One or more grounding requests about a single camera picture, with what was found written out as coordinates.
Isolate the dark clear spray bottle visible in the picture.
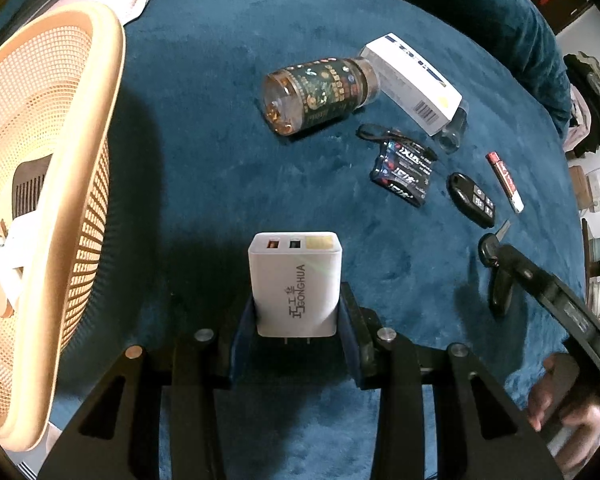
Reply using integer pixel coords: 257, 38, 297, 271
436, 100, 469, 154

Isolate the blue battery pack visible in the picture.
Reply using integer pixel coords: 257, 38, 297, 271
370, 139, 438, 208

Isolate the white blue medicine box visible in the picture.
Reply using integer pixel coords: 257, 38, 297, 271
360, 32, 462, 136

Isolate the red white tube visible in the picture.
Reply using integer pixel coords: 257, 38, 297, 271
486, 152, 524, 214

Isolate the white charger plug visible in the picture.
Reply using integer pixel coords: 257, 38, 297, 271
248, 232, 342, 339

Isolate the black cord loop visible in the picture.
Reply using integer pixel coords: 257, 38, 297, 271
354, 122, 439, 162

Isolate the person right hand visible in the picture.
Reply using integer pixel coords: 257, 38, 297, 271
526, 353, 600, 479

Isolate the amber supplement bottle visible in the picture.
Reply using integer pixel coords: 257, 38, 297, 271
262, 58, 380, 136

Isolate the orange plastic basket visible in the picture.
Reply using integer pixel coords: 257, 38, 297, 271
0, 6, 125, 452

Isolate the black folding knife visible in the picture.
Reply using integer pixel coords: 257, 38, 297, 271
478, 220, 514, 321

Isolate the blue plush blanket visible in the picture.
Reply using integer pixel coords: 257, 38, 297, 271
52, 0, 583, 427

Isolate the black car key fob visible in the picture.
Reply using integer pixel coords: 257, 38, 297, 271
446, 172, 496, 229

